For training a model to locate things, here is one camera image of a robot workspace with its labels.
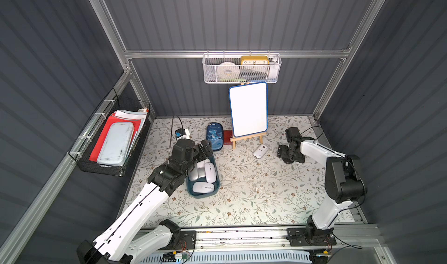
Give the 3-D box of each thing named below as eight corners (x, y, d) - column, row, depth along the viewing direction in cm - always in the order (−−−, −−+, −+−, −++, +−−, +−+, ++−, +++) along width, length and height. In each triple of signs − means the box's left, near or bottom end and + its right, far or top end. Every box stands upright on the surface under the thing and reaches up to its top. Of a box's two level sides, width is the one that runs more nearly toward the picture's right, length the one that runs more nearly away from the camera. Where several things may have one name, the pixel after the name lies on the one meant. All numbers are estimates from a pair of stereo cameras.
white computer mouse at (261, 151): (252, 155, 104) (252, 152, 102) (261, 144, 108) (261, 142, 106) (260, 160, 101) (260, 157, 99) (269, 149, 106) (269, 147, 104)
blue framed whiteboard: (233, 145, 108) (235, 103, 81) (229, 129, 116) (229, 86, 90) (264, 139, 111) (275, 96, 84) (257, 124, 119) (265, 81, 92)
